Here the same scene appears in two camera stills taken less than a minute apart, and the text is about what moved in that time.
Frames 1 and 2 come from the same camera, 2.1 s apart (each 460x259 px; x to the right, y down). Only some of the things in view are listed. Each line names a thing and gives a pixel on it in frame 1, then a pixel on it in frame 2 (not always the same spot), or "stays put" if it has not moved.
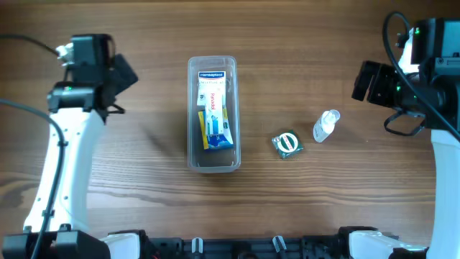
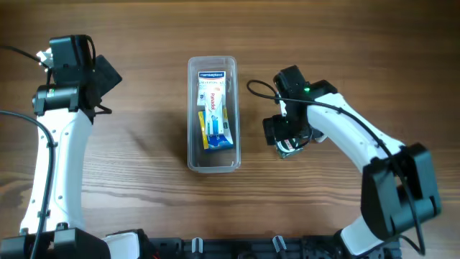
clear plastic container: [213, 123] stays put
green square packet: [287, 143] stays put
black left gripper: [122, 74] → [106, 77]
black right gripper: [369, 83] → [272, 131]
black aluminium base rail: [196, 247] stays put
